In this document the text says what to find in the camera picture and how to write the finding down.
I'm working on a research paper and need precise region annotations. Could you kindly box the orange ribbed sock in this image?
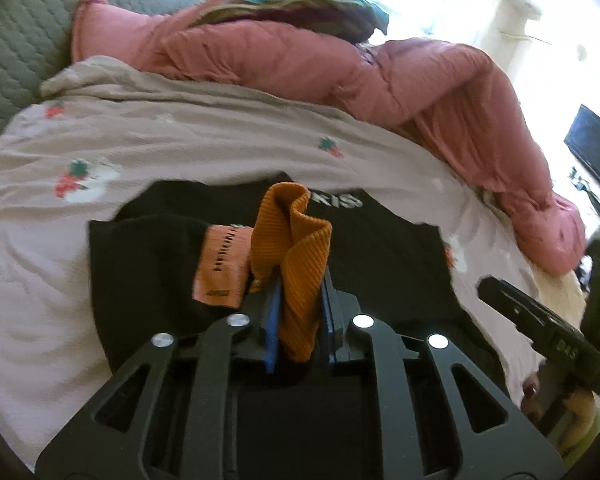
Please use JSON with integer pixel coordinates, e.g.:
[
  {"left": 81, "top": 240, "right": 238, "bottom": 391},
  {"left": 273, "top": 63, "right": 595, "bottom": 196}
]
[{"left": 249, "top": 182, "right": 333, "bottom": 363}]

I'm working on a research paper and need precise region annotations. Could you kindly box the pink duvet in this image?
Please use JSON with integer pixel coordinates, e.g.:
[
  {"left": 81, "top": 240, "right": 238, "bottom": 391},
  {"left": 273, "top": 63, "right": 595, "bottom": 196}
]
[{"left": 71, "top": 0, "right": 587, "bottom": 277}]

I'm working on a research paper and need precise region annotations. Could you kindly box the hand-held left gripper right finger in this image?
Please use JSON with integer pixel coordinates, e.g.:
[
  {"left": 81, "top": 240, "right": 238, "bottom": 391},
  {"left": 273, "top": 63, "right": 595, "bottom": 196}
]
[{"left": 321, "top": 271, "right": 567, "bottom": 480}]

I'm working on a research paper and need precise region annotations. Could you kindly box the beige strawberry bear printed sheet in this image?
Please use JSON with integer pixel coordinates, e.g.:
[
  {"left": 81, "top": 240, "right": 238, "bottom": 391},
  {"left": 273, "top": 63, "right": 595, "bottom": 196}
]
[{"left": 0, "top": 56, "right": 548, "bottom": 472}]

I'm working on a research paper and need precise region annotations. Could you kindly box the white wall cable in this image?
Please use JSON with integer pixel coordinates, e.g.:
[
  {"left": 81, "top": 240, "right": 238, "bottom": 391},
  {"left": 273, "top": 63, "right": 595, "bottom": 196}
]
[{"left": 500, "top": 29, "right": 557, "bottom": 45}]

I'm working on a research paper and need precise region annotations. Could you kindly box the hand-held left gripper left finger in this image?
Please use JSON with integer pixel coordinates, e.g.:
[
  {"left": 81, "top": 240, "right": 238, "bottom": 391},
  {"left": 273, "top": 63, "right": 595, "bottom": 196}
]
[{"left": 35, "top": 270, "right": 286, "bottom": 480}]

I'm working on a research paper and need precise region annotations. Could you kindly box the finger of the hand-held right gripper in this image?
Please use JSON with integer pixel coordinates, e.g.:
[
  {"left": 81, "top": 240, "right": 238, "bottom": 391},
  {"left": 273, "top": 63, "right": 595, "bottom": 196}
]
[{"left": 477, "top": 275, "right": 537, "bottom": 347}]

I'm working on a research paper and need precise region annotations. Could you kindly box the black monitor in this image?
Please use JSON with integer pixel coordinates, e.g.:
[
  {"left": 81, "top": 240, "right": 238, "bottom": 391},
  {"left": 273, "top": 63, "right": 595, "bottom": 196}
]
[{"left": 563, "top": 103, "right": 600, "bottom": 196}]

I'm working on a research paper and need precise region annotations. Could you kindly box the dark multicoloured pillow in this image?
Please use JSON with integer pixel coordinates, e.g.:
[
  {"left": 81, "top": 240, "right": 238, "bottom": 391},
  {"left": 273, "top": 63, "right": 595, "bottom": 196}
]
[{"left": 190, "top": 0, "right": 392, "bottom": 45}]

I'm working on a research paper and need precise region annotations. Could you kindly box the black garment with white print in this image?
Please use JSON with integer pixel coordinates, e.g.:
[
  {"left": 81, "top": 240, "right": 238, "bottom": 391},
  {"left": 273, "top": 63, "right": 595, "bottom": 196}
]
[{"left": 115, "top": 172, "right": 512, "bottom": 480}]

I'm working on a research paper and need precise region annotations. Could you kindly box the grey quilted headboard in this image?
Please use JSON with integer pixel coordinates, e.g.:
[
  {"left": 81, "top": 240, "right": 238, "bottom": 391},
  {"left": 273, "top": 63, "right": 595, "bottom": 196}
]
[{"left": 0, "top": 0, "right": 222, "bottom": 147}]

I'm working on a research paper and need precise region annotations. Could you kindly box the cream blanket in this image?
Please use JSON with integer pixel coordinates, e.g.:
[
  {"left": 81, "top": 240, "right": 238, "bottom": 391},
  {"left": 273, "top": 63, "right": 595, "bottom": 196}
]
[{"left": 527, "top": 259, "right": 588, "bottom": 323}]

